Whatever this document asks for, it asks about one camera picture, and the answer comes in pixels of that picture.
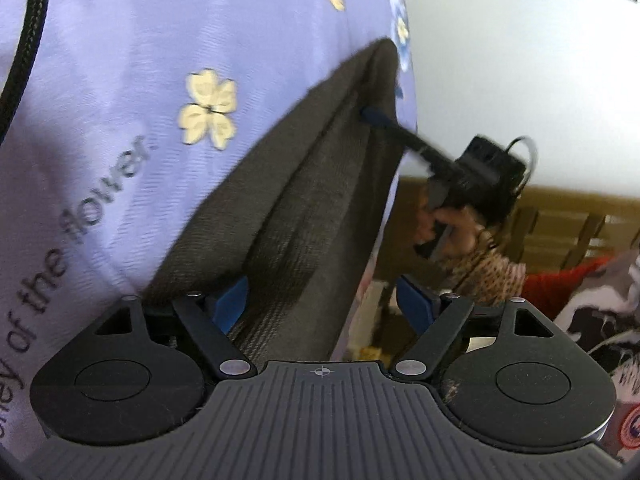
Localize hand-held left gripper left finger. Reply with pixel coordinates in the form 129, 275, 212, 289
92, 276, 259, 381

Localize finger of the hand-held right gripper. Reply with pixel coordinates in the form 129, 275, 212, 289
359, 106, 453, 171

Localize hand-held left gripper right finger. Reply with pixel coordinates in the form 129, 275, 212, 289
390, 276, 557, 381

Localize black pants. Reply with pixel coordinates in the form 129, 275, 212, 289
142, 37, 417, 362

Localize person's right forearm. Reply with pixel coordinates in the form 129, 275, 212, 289
447, 242, 528, 307

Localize person's right hand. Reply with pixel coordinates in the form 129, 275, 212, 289
416, 185, 488, 281

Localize wooden bench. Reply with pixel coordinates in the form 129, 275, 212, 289
380, 177, 640, 311

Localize red cloth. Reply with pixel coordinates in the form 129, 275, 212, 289
520, 255, 617, 322

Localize grey white printed cloth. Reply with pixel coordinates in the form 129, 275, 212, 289
550, 249, 640, 463

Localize purple floral bed sheet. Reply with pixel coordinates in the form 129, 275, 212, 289
0, 0, 422, 461

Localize thin black cable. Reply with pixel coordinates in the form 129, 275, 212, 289
504, 135, 540, 196

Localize black braided cable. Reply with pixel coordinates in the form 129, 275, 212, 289
0, 0, 52, 137

